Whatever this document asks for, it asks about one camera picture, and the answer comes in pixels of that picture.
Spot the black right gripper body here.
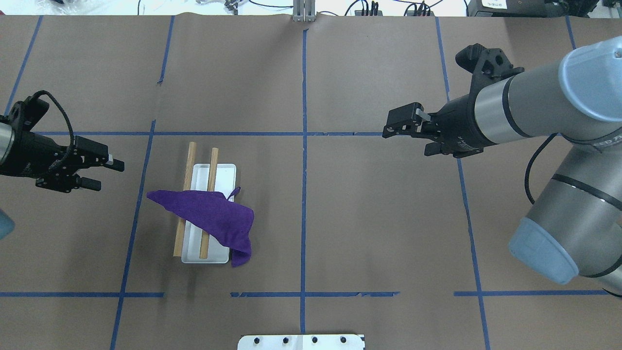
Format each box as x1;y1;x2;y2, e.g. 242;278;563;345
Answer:
382;43;525;158

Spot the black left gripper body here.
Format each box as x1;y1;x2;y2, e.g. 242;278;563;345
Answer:
0;90;108;193

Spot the purple towel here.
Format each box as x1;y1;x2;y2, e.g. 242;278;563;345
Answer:
147;190;255;267

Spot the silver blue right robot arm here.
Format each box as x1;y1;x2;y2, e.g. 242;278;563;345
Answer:
382;36;622;299

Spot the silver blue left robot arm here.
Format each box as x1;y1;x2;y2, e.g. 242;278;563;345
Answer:
0;90;125;193

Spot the wooden rack bar left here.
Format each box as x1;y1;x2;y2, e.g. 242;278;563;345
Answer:
173;141;196;257

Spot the wooden rack bar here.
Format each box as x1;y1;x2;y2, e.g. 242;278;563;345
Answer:
173;141;196;257
199;147;220;260

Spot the white rack base tray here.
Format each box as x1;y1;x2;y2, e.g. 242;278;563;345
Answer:
181;163;236;264

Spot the wooden rack bar right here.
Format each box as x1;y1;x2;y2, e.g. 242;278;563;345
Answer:
199;147;220;260

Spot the aluminium frame post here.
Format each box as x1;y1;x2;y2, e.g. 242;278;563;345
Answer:
293;0;317;22

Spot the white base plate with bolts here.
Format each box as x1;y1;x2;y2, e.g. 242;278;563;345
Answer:
236;334;366;350

